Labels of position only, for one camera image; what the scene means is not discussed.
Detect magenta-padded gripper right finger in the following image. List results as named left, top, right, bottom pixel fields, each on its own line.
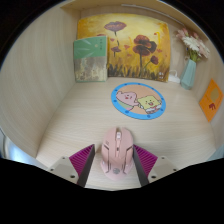
left=132, top=143, right=180, bottom=188

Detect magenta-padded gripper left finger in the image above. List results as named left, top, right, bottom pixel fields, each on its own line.
left=46, top=143, right=96, bottom=188

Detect pink computer mouse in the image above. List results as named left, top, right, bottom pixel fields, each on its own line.
left=99, top=126, right=135, bottom=182

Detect round cartoon mouse pad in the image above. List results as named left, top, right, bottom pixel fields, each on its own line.
left=110, top=82, right=167, bottom=120

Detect small white charger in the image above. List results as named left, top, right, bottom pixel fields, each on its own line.
left=167, top=69, right=182, bottom=84

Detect pale teal faceted vase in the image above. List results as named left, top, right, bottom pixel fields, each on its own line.
left=179, top=58, right=198, bottom=91

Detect green and beige book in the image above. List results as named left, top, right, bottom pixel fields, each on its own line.
left=73, top=35, right=109, bottom=83

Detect yellow poppy flower painting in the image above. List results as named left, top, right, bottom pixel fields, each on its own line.
left=76, top=13, right=172, bottom=83

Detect pink and white flower bouquet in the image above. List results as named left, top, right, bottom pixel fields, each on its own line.
left=175, top=27, right=212, bottom=63

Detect white under-shelf light bar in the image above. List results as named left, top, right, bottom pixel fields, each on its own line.
left=120, top=3, right=188, bottom=26

